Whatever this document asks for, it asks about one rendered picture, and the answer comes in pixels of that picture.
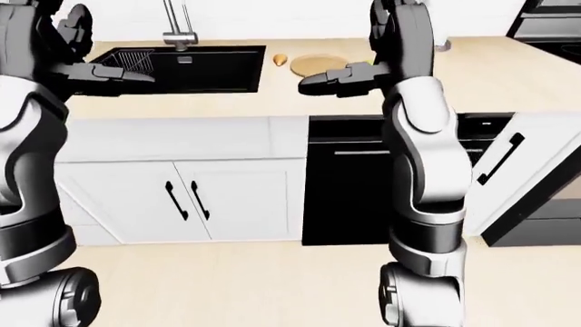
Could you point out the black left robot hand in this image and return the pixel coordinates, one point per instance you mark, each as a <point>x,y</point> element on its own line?
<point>106,73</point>

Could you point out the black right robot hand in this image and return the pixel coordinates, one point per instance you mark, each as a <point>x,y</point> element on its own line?
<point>338,80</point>

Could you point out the round wooden plate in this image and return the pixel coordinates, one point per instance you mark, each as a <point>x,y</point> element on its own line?
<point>315,64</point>

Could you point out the chrome sink faucet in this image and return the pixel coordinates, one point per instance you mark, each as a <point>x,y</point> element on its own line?
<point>178,29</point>

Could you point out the black dishwasher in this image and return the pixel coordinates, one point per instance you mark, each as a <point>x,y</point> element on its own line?
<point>347,184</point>

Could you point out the black kitchen sink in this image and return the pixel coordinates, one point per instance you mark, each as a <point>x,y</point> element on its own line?
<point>181,69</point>

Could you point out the black wall oven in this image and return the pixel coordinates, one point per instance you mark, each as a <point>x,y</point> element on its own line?
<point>547,18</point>

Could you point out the white drawer front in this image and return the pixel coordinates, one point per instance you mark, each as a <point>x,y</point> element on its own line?
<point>172,139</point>

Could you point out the golden brown pastry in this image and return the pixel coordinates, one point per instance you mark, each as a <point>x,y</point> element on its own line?
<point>280,59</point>

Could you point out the small grey round object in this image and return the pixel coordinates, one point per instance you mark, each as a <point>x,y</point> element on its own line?
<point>444,45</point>

